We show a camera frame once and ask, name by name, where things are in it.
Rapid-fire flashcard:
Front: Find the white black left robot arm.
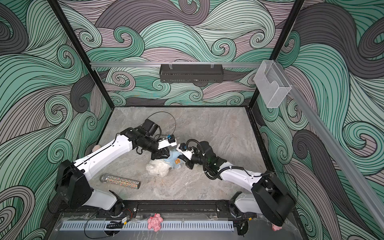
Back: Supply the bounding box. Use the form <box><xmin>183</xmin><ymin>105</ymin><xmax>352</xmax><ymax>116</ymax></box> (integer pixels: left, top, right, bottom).
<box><xmin>55</xmin><ymin>119</ymin><xmax>177</xmax><ymax>217</ymax></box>

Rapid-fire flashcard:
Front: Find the aluminium rail right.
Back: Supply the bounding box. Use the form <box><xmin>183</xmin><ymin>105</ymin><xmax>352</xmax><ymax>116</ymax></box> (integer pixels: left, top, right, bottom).
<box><xmin>276</xmin><ymin>63</ymin><xmax>384</xmax><ymax>230</ymax></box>

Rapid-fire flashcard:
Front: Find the black left corner post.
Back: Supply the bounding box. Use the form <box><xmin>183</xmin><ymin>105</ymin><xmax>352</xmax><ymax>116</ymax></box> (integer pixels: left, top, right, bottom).
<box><xmin>47</xmin><ymin>0</ymin><xmax>115</xmax><ymax>110</ymax></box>

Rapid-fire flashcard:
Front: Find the aluminium rail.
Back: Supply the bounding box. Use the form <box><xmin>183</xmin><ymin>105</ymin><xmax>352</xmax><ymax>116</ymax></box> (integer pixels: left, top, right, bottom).
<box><xmin>90</xmin><ymin>61</ymin><xmax>261</xmax><ymax>69</ymax></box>
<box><xmin>276</xmin><ymin>63</ymin><xmax>384</xmax><ymax>230</ymax></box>

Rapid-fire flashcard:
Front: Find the black cage corner post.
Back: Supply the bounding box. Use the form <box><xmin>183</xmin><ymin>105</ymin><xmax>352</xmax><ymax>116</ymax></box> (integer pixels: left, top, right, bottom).
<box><xmin>249</xmin><ymin>1</ymin><xmax>304</xmax><ymax>108</ymax></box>

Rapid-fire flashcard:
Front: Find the white slotted cable duct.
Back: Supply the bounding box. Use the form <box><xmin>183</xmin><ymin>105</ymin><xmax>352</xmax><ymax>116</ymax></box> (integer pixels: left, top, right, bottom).
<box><xmin>59</xmin><ymin>220</ymin><xmax>235</xmax><ymax>232</ymax></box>

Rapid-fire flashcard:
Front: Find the clear acrylic wall bin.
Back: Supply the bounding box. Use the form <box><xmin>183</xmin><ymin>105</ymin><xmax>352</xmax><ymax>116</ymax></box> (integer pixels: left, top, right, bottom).
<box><xmin>254</xmin><ymin>60</ymin><xmax>292</xmax><ymax>109</ymax></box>

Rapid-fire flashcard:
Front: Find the pink round wooden block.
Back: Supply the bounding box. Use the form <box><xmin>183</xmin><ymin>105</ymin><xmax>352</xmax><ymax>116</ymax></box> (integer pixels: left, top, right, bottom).
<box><xmin>92</xmin><ymin>145</ymin><xmax>101</xmax><ymax>153</ymax></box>

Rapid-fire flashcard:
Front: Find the black wall-mounted tray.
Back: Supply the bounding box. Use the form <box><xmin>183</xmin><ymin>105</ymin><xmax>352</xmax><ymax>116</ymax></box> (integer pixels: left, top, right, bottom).
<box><xmin>159</xmin><ymin>65</ymin><xmax>224</xmax><ymax>83</ymax></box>

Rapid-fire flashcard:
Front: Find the small pink toy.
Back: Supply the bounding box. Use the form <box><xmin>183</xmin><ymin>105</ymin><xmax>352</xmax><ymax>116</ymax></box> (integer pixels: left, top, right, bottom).
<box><xmin>272</xmin><ymin>224</ymin><xmax>282</xmax><ymax>232</ymax></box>

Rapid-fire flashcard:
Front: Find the aluminium rail back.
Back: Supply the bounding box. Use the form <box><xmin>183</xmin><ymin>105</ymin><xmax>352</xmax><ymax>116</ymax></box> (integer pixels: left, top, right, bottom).
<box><xmin>90</xmin><ymin>61</ymin><xmax>261</xmax><ymax>69</ymax></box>

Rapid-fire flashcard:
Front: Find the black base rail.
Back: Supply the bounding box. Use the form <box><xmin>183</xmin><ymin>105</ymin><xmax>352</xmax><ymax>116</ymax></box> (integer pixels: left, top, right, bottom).
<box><xmin>56</xmin><ymin>199</ymin><xmax>296</xmax><ymax>214</ymax></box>

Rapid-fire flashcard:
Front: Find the glitter multicolour tube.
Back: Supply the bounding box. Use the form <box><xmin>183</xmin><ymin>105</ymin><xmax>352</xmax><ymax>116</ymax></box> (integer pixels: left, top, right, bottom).
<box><xmin>100</xmin><ymin>174</ymin><xmax>141</xmax><ymax>189</ymax></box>

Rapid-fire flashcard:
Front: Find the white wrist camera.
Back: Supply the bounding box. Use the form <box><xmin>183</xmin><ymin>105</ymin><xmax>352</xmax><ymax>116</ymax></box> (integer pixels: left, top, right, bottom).
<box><xmin>177</xmin><ymin>143</ymin><xmax>194</xmax><ymax>161</ymax></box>
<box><xmin>158</xmin><ymin>135</ymin><xmax>178</xmax><ymax>150</ymax></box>

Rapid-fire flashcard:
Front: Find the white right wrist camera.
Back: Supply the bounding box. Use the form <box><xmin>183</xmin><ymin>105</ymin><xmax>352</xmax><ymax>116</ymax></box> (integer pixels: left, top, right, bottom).
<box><xmin>177</xmin><ymin>143</ymin><xmax>194</xmax><ymax>161</ymax></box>

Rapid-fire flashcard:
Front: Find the pink plush toy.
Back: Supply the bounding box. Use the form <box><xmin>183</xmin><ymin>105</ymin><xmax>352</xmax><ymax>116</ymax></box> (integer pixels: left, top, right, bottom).
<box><xmin>147</xmin><ymin>213</ymin><xmax>164</xmax><ymax>232</ymax></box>

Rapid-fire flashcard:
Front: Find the white plush teddy bear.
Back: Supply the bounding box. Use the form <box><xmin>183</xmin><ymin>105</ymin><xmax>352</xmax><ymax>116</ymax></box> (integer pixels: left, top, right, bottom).
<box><xmin>146</xmin><ymin>160</ymin><xmax>172</xmax><ymax>177</ymax></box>

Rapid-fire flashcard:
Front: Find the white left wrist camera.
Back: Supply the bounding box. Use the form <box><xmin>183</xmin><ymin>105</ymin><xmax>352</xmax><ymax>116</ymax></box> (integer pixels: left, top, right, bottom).
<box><xmin>158</xmin><ymin>135</ymin><xmax>178</xmax><ymax>150</ymax></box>

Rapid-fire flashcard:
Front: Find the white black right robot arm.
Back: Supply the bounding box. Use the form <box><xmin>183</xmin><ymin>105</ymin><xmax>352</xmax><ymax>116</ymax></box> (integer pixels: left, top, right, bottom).
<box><xmin>177</xmin><ymin>140</ymin><xmax>297</xmax><ymax>227</ymax></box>

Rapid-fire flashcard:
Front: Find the light blue fleece hoodie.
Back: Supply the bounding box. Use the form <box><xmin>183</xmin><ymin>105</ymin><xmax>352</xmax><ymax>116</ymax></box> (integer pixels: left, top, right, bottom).
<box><xmin>165</xmin><ymin>150</ymin><xmax>186</xmax><ymax>169</ymax></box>

